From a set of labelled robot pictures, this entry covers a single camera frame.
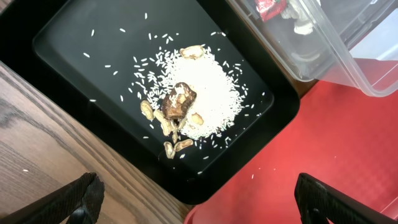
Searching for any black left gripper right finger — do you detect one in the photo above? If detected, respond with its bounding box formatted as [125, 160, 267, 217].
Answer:
[294, 173, 397, 224]

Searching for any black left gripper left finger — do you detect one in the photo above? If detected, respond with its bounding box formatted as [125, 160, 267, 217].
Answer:
[1, 172, 104, 224]

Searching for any red strawberry cake wrapper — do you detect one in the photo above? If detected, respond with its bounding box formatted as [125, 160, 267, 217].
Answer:
[255, 0, 287, 22]

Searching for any red plastic tray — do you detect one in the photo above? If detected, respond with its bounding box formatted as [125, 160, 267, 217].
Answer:
[185, 81, 397, 223]

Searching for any black plastic tray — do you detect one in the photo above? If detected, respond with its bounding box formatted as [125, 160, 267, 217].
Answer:
[1, 1, 300, 204]

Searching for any food scraps and rice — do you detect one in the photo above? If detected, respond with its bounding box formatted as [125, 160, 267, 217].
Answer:
[82, 12, 267, 175]

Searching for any clear plastic bin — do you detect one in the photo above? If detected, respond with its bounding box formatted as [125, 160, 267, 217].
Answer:
[229, 0, 397, 97]

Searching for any white crumpled tissue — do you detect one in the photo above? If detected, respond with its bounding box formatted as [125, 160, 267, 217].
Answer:
[281, 0, 313, 35]

